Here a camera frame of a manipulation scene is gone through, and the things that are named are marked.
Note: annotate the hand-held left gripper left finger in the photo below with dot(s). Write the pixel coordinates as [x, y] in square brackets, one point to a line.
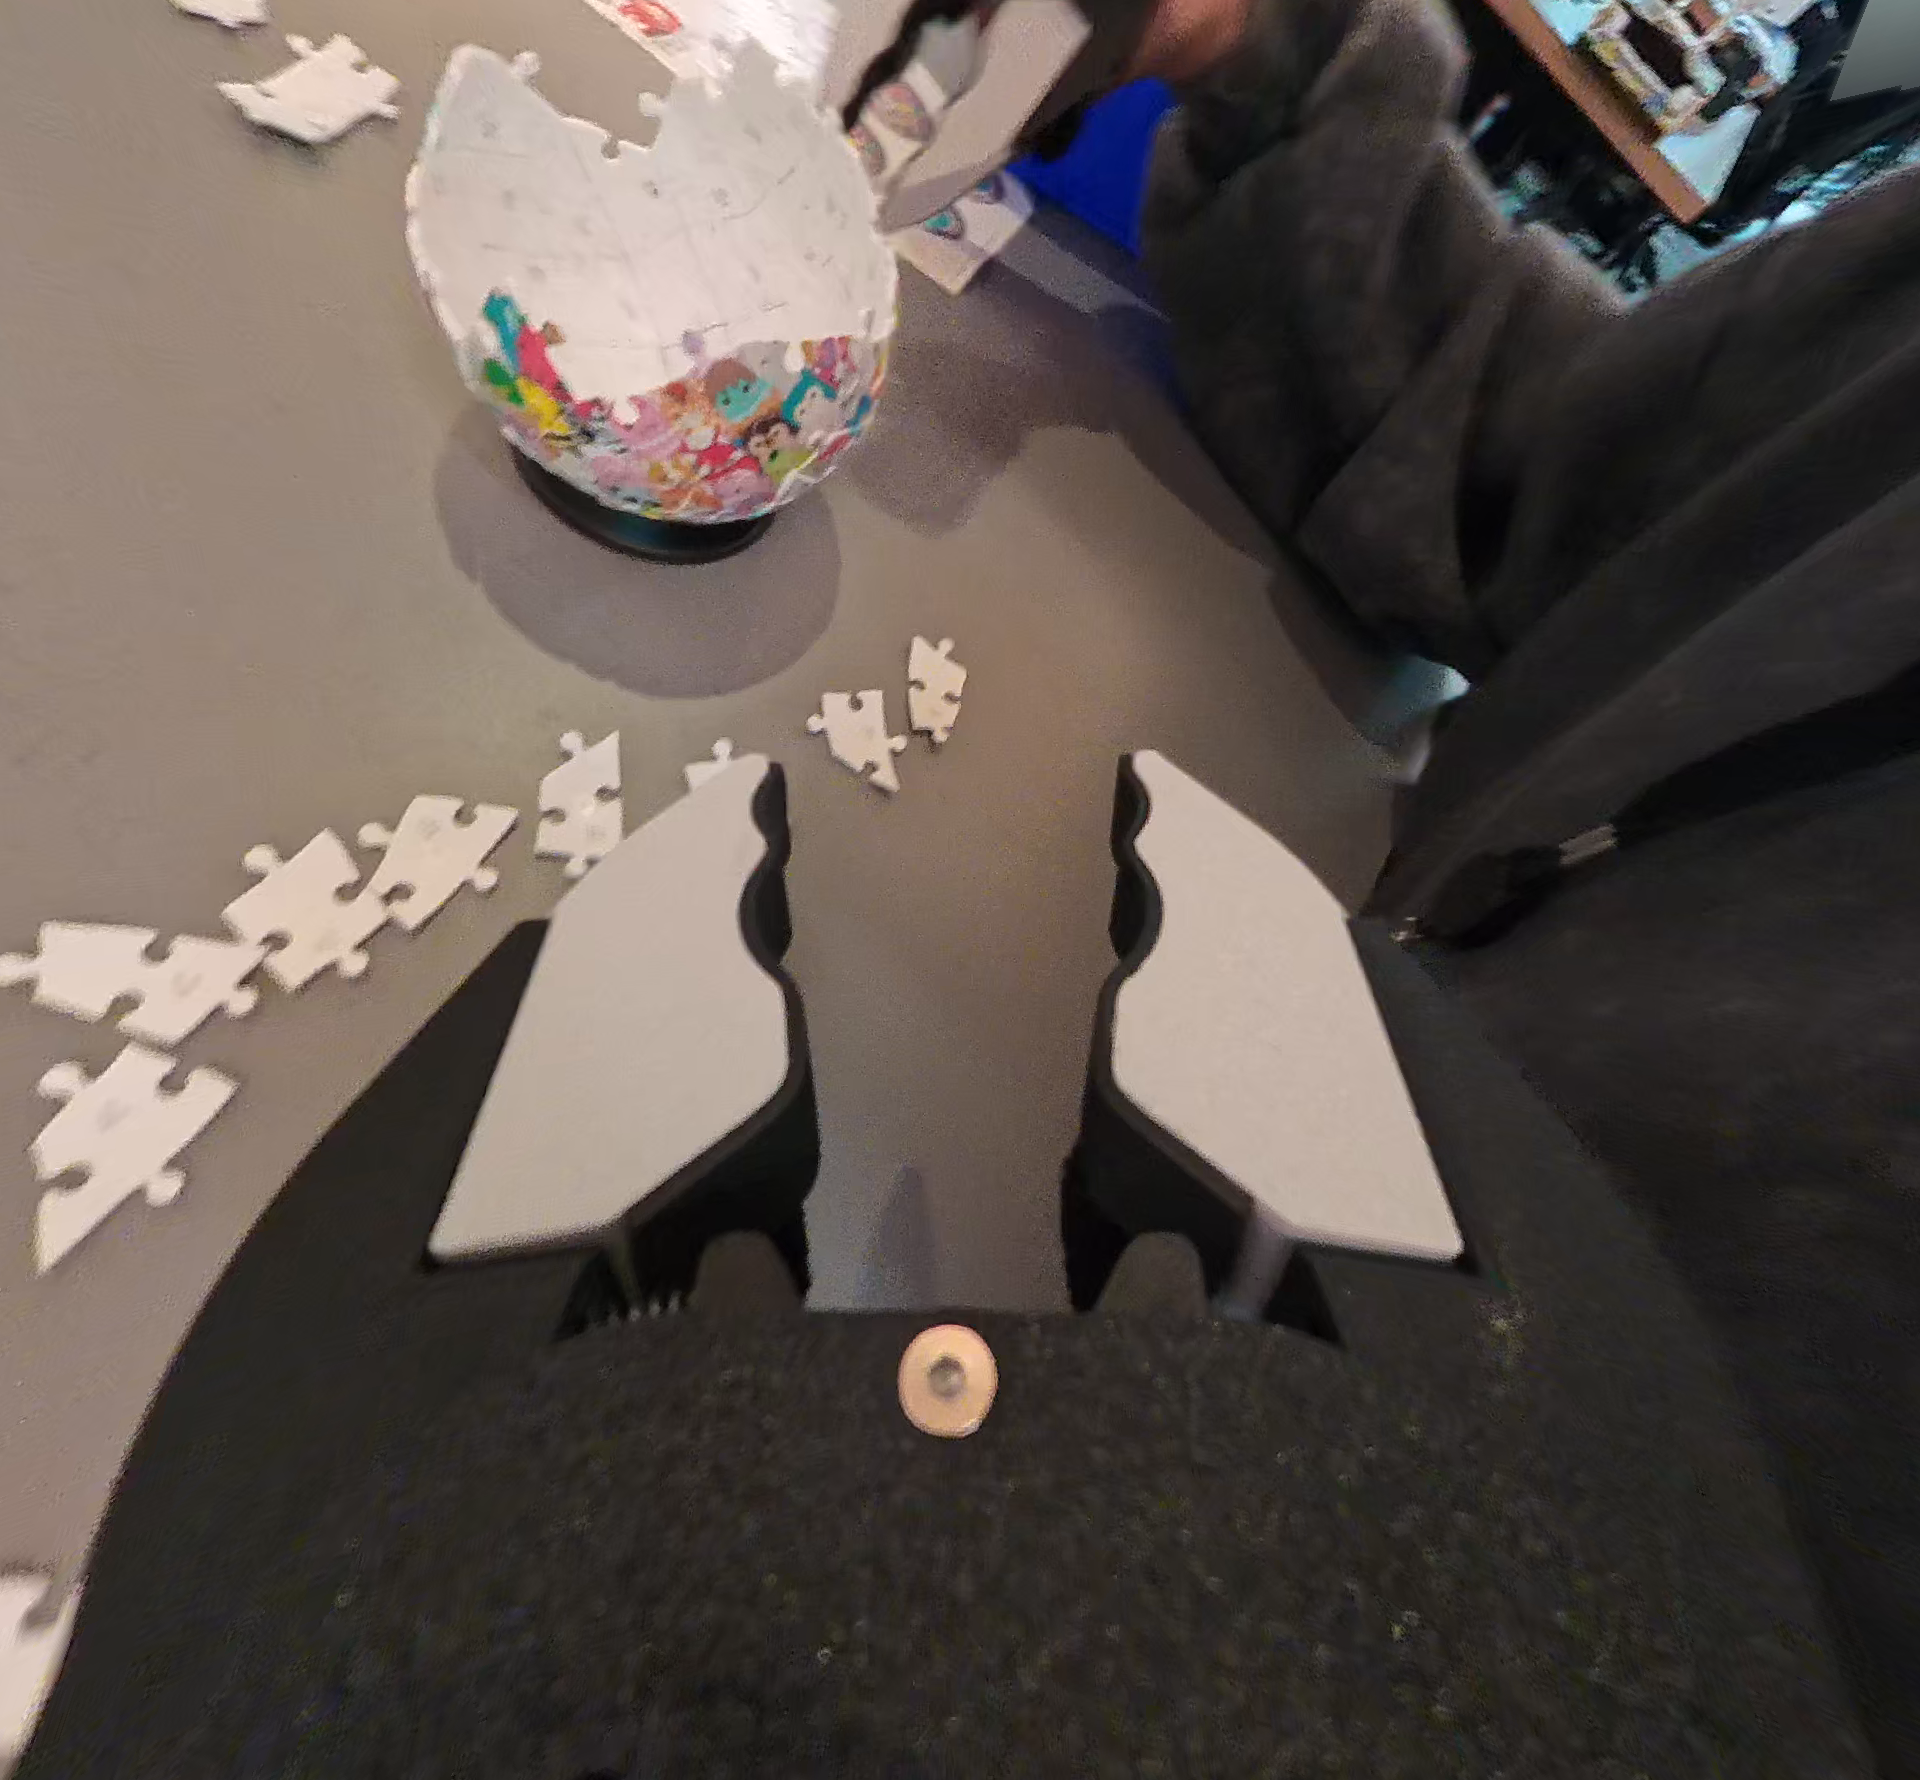
[615, 1060]

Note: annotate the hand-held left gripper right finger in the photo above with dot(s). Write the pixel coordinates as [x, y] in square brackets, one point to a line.
[1275, 1060]

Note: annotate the colourful puzzle ball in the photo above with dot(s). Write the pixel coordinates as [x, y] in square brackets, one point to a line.
[645, 254]

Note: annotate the row of white puzzle pieces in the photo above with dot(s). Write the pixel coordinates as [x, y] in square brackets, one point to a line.
[435, 849]

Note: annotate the black ball stand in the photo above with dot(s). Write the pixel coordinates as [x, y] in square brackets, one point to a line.
[645, 531]

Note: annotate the two joined white puzzle pieces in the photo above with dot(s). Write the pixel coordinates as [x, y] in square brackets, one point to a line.
[312, 83]

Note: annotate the person's right hand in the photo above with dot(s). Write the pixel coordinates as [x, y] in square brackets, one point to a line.
[1202, 10]

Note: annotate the wooden desk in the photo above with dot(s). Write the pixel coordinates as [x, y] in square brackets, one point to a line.
[1531, 27]

